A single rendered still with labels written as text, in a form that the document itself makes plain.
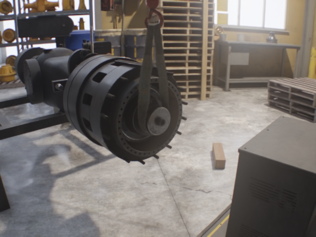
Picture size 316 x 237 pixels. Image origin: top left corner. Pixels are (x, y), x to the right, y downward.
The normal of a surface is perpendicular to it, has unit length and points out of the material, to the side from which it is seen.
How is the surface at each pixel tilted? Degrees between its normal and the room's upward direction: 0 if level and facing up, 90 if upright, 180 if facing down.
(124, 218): 0
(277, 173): 90
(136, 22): 90
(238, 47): 90
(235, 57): 90
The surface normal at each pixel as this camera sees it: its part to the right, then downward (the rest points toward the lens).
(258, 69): 0.20, 0.33
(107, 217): 0.00, -0.94
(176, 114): -0.78, 0.07
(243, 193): -0.68, 0.24
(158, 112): 0.62, 0.26
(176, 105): -0.78, 0.36
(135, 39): -0.18, 0.32
